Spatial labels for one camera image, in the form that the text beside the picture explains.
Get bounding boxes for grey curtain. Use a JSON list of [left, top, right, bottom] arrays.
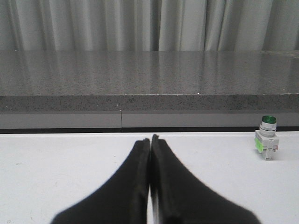
[[0, 0, 299, 51]]

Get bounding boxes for grey stone counter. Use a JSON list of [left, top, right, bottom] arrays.
[[0, 50, 299, 129]]

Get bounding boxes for green pushbutton switch module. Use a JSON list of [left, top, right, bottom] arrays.
[[254, 115, 279, 161]]

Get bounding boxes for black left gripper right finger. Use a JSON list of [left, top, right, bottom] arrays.
[[150, 134, 260, 224]]

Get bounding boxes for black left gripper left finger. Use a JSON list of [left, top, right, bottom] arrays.
[[52, 139, 150, 224]]

